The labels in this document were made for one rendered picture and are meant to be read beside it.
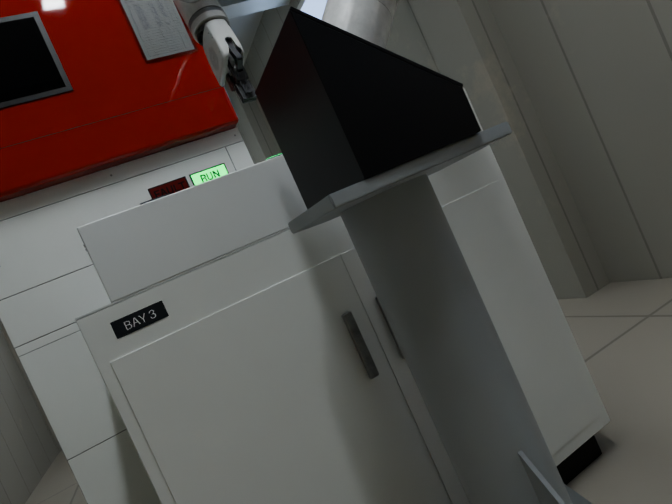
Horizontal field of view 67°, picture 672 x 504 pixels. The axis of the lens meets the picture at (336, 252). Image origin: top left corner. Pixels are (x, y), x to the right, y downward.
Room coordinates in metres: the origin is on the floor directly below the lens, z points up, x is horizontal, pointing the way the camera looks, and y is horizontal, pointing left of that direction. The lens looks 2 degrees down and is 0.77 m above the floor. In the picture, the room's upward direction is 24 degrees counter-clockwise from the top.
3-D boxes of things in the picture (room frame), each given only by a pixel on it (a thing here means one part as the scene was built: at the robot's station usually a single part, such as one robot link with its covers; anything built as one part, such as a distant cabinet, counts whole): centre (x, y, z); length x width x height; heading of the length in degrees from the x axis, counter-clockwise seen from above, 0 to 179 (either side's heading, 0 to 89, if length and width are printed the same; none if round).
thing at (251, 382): (1.31, 0.12, 0.41); 0.96 x 0.64 x 0.82; 114
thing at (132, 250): (1.01, 0.15, 0.89); 0.55 x 0.09 x 0.14; 114
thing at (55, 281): (1.50, 0.50, 1.02); 0.81 x 0.03 x 0.40; 114
